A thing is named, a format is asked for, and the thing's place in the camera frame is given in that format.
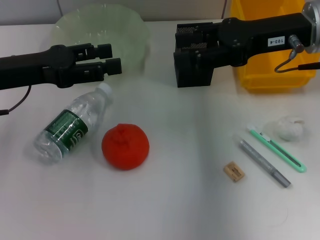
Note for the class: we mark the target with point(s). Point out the yellow plastic bin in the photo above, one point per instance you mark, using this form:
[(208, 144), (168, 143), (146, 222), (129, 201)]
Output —
[(270, 77)]

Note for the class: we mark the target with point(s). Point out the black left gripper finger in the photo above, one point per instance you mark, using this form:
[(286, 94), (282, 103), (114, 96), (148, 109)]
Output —
[(113, 67), (105, 50)]

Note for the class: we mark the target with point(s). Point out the clear green-label water bottle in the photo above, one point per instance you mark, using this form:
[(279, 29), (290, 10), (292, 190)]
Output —
[(75, 117)]

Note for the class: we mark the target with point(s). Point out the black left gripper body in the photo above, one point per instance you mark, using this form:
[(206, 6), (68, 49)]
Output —
[(25, 70)]

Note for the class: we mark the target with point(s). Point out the pale green glass fruit plate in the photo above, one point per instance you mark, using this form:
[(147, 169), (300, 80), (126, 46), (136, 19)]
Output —
[(125, 37)]

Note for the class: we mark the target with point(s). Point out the green utility knife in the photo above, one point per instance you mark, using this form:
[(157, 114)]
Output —
[(277, 149)]

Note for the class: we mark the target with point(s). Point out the white paper ball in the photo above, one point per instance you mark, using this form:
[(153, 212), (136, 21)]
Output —
[(290, 128)]

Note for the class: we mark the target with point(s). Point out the black mesh pen holder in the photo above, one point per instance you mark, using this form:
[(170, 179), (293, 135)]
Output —
[(195, 77)]

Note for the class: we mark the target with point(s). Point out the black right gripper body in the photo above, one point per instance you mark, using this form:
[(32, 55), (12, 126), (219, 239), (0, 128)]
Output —
[(250, 37)]

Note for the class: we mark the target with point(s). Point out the beige eraser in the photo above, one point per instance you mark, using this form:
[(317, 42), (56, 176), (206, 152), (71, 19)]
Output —
[(233, 172)]

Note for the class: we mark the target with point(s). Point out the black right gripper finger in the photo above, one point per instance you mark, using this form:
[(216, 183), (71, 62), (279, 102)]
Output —
[(190, 38), (187, 56)]

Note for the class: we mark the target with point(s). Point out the grey pen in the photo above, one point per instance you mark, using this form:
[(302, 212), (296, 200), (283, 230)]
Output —
[(260, 159)]

